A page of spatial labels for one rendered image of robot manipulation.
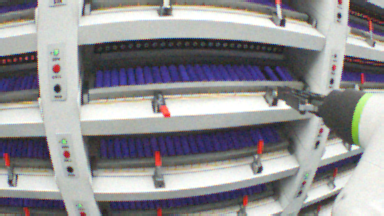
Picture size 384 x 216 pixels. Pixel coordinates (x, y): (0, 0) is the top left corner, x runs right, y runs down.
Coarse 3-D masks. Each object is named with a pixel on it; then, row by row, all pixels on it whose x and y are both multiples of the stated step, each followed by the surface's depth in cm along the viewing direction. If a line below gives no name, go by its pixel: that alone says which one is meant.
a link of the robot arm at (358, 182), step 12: (360, 168) 30; (372, 168) 28; (348, 180) 32; (360, 180) 28; (372, 180) 27; (348, 192) 29; (360, 192) 27; (372, 192) 26; (336, 204) 31; (348, 204) 28; (360, 204) 26; (372, 204) 25
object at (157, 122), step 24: (168, 48) 74; (240, 96) 70; (96, 120) 57; (120, 120) 59; (144, 120) 61; (168, 120) 62; (192, 120) 64; (216, 120) 66; (240, 120) 68; (264, 120) 70; (288, 120) 73
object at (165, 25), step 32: (96, 0) 53; (128, 0) 55; (160, 0) 57; (192, 0) 59; (224, 0) 61; (256, 0) 68; (96, 32) 50; (128, 32) 53; (160, 32) 55; (192, 32) 57; (224, 32) 58; (256, 32) 60; (288, 32) 61; (320, 32) 67
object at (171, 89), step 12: (144, 84) 64; (156, 84) 65; (168, 84) 65; (180, 84) 66; (192, 84) 66; (204, 84) 67; (216, 84) 68; (228, 84) 69; (240, 84) 69; (252, 84) 70; (264, 84) 71; (276, 84) 72; (288, 84) 74; (300, 84) 75; (96, 96) 60; (108, 96) 61; (120, 96) 62; (132, 96) 63; (144, 96) 64; (216, 96) 67; (228, 96) 68
